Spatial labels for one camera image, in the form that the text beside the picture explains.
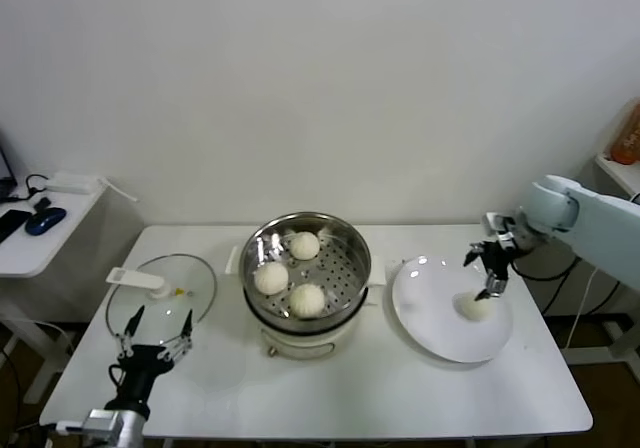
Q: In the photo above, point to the white electric pot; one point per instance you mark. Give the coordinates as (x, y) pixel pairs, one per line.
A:
(300, 343)

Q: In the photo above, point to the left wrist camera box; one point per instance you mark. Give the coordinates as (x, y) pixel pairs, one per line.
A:
(100, 423)

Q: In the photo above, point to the small black device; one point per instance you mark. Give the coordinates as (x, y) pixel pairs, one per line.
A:
(42, 202)

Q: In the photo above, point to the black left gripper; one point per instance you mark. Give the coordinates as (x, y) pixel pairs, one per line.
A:
(145, 360)

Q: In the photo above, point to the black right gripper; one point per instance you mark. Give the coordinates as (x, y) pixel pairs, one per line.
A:
(500, 255)

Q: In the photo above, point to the stainless steel steamer basket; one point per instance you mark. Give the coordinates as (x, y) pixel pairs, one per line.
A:
(345, 268)

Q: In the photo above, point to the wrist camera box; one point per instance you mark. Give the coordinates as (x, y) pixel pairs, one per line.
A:
(497, 220)
(100, 423)

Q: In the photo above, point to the white round plate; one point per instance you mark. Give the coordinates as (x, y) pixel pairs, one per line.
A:
(425, 318)

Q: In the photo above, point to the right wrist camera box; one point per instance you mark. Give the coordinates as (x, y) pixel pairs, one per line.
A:
(497, 220)

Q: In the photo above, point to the blue computer mouse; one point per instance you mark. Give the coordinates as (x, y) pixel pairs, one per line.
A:
(46, 219)

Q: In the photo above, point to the orange bottle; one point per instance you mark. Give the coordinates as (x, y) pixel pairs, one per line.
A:
(629, 138)

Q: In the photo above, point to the white steamed baozi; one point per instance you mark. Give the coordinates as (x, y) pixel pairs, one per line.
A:
(271, 278)
(306, 300)
(472, 310)
(305, 245)

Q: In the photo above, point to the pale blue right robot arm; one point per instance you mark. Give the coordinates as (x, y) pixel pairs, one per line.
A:
(600, 223)

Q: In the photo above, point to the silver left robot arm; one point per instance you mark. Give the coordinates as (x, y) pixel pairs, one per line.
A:
(130, 428)

